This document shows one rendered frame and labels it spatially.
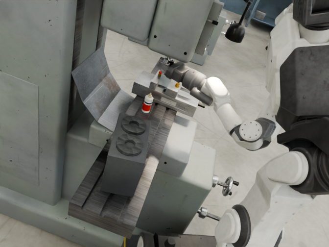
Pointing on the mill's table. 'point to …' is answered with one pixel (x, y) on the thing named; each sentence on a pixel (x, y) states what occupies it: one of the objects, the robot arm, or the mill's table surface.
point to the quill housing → (178, 27)
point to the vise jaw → (172, 90)
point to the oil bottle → (147, 103)
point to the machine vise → (165, 99)
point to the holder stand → (126, 156)
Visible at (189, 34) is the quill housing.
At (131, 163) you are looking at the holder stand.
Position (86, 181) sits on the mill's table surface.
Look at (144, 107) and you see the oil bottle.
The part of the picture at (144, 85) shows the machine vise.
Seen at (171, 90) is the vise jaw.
